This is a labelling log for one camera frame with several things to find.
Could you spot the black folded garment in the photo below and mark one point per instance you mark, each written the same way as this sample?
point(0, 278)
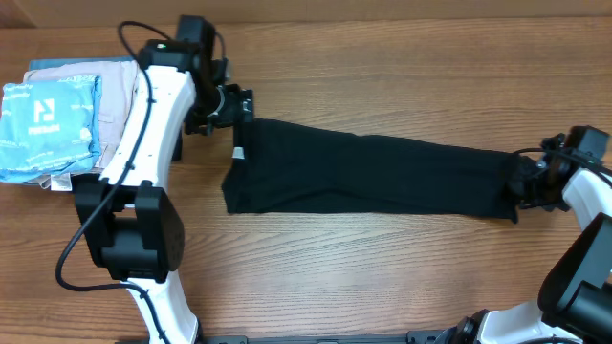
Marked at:
point(155, 154)

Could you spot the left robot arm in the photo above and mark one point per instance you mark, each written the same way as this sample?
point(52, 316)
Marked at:
point(131, 236)

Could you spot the blue folded garment at bottom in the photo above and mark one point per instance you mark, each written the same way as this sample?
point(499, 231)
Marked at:
point(58, 62)

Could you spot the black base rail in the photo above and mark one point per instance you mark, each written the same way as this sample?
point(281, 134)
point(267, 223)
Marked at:
point(412, 337)

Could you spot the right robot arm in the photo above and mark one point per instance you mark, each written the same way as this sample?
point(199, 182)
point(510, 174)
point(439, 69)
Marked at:
point(574, 300)

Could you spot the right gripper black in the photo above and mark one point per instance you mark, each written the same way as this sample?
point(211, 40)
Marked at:
point(529, 179)

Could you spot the light blue folded printed shirt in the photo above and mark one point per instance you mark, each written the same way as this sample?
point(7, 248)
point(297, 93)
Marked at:
point(49, 127)

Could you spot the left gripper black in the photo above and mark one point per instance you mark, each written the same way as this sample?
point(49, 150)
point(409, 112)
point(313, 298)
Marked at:
point(241, 110)

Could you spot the beige folded garment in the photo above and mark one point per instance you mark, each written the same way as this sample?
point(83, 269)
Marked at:
point(119, 81)

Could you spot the black t-shirt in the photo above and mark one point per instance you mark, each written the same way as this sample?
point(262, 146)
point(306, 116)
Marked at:
point(284, 167)

